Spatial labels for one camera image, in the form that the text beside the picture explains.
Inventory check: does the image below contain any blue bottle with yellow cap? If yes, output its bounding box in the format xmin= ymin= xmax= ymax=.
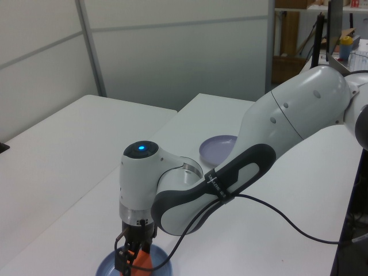
xmin=339 ymin=36 xmax=353 ymax=61

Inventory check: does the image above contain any blue plate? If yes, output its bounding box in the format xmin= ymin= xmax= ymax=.
xmin=95 ymin=243 xmax=173 ymax=276

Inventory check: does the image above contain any brown cardboard box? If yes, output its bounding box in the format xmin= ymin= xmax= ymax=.
xmin=271 ymin=55 xmax=307 ymax=85

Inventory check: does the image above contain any white background desk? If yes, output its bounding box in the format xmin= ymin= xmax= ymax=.
xmin=301 ymin=38 xmax=368 ymax=75

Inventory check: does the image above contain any purple plate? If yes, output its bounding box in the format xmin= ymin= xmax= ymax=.
xmin=198 ymin=134 xmax=239 ymax=166

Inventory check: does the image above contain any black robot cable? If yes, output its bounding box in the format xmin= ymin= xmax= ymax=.
xmin=114 ymin=193 xmax=353 ymax=273

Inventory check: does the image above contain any silver laptop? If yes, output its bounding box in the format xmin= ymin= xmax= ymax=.
xmin=327 ymin=53 xmax=351 ymax=77

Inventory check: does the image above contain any grey partition post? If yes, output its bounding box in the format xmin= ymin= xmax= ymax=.
xmin=75 ymin=0 xmax=108 ymax=98

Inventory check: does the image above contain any clear plastic box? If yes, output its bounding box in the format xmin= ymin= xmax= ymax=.
xmin=348 ymin=50 xmax=368 ymax=72

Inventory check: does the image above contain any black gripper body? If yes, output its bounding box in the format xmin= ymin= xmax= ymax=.
xmin=121 ymin=220 xmax=158 ymax=248

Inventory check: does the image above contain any black monitor stand pole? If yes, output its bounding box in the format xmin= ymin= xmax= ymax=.
xmin=311 ymin=13 xmax=327 ymax=68

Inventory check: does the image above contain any orange cube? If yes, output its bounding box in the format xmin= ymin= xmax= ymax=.
xmin=131 ymin=249 xmax=154 ymax=271

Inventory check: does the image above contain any wooden board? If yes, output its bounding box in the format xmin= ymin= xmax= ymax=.
xmin=275 ymin=11 xmax=300 ymax=57

